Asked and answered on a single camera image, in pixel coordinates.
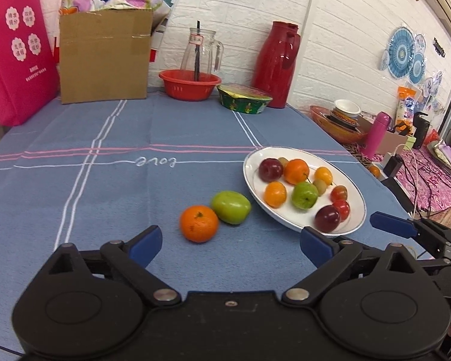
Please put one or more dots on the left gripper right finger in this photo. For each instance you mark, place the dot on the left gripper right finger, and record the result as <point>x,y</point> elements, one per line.
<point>333,261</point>

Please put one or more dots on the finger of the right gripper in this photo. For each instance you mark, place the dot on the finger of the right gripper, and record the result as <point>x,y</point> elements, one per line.
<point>393,225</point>

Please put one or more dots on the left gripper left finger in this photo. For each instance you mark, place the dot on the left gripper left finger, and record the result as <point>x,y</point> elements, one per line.
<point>128,262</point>

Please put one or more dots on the dark red plum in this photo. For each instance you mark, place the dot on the dark red plum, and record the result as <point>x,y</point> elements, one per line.
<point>270,170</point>
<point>327,219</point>

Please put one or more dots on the red apple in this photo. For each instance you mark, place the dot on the red apple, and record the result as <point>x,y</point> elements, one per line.
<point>342,206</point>

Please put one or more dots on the red-yellow small apple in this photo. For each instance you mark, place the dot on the red-yellow small apple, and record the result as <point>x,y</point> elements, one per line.
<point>339,192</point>

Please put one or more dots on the green apple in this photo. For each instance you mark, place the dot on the green apple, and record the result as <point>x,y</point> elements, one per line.
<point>304,195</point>
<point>231,207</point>

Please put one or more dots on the orange tangerine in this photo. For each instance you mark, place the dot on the orange tangerine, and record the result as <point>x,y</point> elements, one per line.
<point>296,171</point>
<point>199,223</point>

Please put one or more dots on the yellow-orange orange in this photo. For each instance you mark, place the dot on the yellow-orange orange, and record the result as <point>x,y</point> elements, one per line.
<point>324,174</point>

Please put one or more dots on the small orange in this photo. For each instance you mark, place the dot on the small orange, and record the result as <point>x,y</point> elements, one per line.
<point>275,194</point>

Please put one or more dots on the small brown kiwi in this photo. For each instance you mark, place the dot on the small brown kiwi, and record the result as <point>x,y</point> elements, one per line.
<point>283,161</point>

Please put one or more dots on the pink floral tablecloth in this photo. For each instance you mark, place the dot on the pink floral tablecloth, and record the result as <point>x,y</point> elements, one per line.
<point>426,184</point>

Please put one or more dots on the white round plate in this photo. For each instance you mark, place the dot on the white round plate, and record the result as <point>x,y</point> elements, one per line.
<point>288,214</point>

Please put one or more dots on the pink water bottle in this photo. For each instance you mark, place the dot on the pink water bottle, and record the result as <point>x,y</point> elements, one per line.
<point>373,143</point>

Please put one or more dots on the black bottle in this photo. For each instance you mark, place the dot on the black bottle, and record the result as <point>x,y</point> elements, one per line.
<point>422,124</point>

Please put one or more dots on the orange-brown bowl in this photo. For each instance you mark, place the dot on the orange-brown bowl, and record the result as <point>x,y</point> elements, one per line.
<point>344,135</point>

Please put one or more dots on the blue striped tablecloth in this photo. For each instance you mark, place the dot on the blue striped tablecloth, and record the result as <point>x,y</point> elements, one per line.
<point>89,173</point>

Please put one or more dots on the blue paper fan decoration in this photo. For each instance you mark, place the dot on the blue paper fan decoration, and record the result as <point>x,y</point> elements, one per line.
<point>399,53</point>

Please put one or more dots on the red plastic basket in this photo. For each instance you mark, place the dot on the red plastic basket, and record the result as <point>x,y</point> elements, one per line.
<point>180,84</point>

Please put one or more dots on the green instant noodle bowl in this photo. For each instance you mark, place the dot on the green instant noodle bowl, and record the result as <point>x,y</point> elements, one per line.
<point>243,99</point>

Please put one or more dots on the red thermos jug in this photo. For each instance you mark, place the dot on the red thermos jug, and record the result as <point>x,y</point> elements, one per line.
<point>276,62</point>

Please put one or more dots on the cardboard box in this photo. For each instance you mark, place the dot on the cardboard box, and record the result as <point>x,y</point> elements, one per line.
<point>104,55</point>

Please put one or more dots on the glass pitcher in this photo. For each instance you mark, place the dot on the glass pitcher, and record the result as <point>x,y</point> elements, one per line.
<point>203,53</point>

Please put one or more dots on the pink tote bag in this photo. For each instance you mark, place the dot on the pink tote bag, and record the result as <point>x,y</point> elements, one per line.
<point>28,71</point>

